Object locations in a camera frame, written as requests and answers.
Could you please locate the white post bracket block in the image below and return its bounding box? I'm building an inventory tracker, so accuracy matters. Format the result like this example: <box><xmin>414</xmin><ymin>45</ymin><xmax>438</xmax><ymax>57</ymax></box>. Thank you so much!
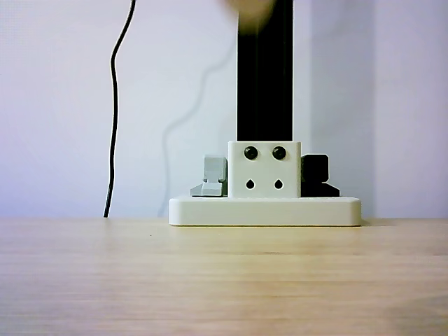
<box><xmin>227</xmin><ymin>140</ymin><xmax>303</xmax><ymax>200</ymax></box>

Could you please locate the black aluminium profile post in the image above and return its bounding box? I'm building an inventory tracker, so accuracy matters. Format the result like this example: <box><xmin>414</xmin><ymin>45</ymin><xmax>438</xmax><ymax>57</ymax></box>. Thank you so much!
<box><xmin>237</xmin><ymin>0</ymin><xmax>295</xmax><ymax>144</ymax></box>

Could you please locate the black clamp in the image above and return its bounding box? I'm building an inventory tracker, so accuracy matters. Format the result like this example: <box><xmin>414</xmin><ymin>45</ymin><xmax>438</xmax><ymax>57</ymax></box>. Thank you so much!
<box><xmin>300</xmin><ymin>153</ymin><xmax>342</xmax><ymax>198</ymax></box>

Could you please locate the grey clamp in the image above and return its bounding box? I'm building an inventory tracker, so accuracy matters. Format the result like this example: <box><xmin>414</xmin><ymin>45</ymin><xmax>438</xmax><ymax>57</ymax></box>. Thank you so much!
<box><xmin>190</xmin><ymin>155</ymin><xmax>229</xmax><ymax>198</ymax></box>

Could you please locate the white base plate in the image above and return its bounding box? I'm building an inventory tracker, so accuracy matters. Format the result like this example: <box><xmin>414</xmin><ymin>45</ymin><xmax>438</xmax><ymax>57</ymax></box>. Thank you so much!
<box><xmin>168</xmin><ymin>196</ymin><xmax>363</xmax><ymax>228</ymax></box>

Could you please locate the black cable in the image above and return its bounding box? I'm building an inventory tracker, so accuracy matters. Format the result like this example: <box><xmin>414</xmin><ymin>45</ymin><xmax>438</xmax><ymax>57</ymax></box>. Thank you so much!
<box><xmin>102</xmin><ymin>0</ymin><xmax>137</xmax><ymax>219</ymax></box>

